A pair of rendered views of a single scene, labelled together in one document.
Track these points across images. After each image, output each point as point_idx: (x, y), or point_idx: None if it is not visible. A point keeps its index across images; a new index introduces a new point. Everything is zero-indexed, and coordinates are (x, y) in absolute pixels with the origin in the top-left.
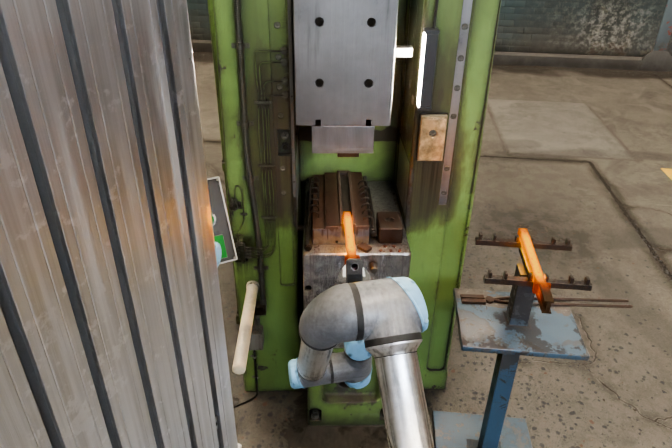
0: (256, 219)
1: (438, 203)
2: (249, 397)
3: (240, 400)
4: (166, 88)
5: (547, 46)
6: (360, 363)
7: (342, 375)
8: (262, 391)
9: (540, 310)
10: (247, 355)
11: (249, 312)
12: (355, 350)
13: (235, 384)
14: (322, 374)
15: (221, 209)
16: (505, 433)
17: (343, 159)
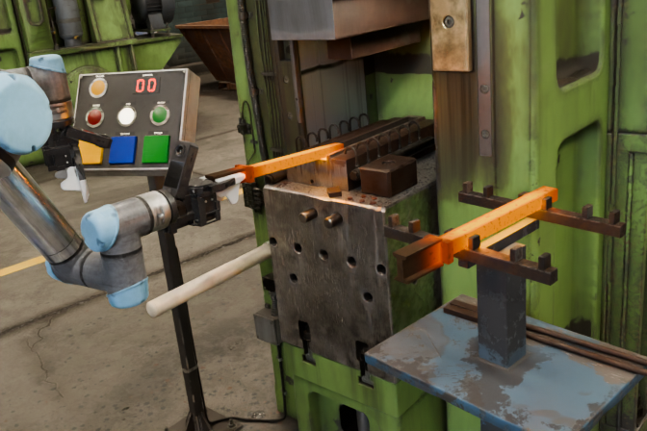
0: (261, 149)
1: (478, 153)
2: (275, 418)
3: (264, 417)
4: None
5: None
6: (105, 262)
7: (90, 274)
8: (295, 419)
9: (566, 360)
10: (175, 301)
11: (226, 266)
12: (86, 231)
13: (275, 399)
14: (52, 254)
15: (178, 106)
16: None
17: (428, 103)
